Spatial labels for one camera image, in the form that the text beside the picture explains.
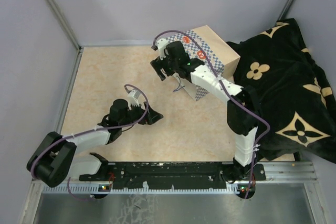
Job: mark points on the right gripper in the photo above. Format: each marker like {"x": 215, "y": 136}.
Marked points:
{"x": 156, "y": 63}

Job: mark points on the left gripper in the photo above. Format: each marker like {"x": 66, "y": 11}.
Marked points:
{"x": 150, "y": 117}

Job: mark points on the blue checkered paper bag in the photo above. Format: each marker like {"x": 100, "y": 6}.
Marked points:
{"x": 204, "y": 44}

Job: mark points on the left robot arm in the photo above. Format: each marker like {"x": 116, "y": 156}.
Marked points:
{"x": 53, "y": 160}

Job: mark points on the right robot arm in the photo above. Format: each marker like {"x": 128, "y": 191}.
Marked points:
{"x": 243, "y": 108}

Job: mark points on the black floral blanket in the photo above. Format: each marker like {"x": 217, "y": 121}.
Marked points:
{"x": 296, "y": 99}

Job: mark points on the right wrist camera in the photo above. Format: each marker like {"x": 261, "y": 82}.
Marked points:
{"x": 160, "y": 46}

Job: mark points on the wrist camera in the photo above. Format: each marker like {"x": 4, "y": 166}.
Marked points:
{"x": 133, "y": 97}
{"x": 160, "y": 46}

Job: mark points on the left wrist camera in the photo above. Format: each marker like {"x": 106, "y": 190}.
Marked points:
{"x": 133, "y": 97}

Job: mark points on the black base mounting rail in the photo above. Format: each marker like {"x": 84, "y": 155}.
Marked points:
{"x": 179, "y": 177}

